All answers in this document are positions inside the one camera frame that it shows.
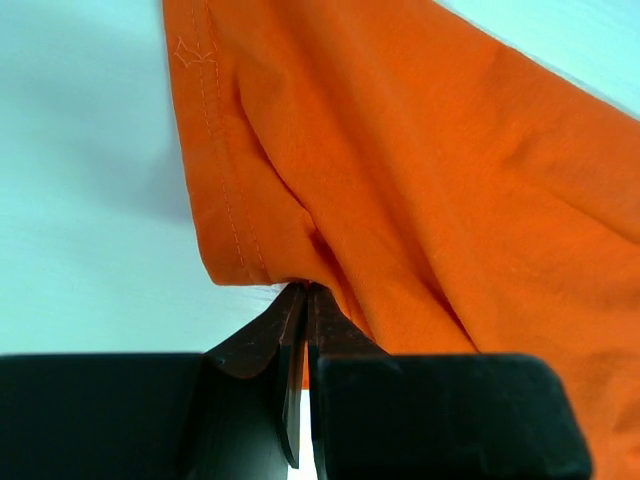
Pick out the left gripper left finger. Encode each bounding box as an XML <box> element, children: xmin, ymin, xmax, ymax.
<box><xmin>1</xmin><ymin>284</ymin><xmax>305</xmax><ymax>479</ymax></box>

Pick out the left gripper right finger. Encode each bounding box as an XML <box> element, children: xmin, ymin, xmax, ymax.
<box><xmin>307</xmin><ymin>284</ymin><xmax>593</xmax><ymax>480</ymax></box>

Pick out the orange t shirt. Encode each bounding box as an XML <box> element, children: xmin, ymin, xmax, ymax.
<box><xmin>163</xmin><ymin>1</ymin><xmax>639</xmax><ymax>479</ymax></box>

